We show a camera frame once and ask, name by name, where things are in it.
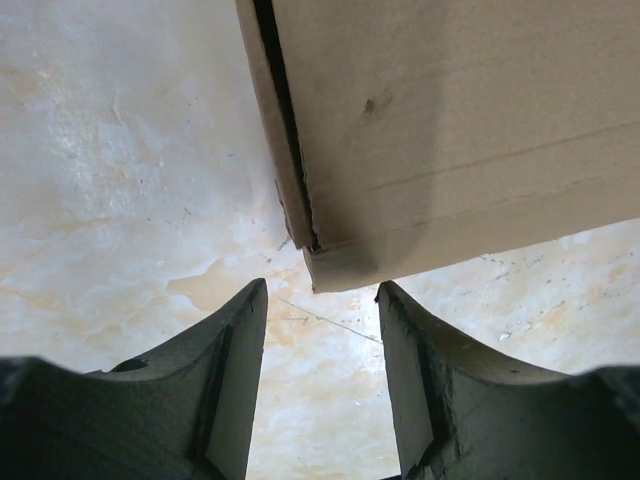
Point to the brown cardboard box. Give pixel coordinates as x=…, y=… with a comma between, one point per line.
x=412, y=135

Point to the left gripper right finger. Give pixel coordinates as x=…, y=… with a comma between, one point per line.
x=463, y=410

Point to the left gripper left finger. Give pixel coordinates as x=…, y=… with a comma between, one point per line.
x=182, y=410

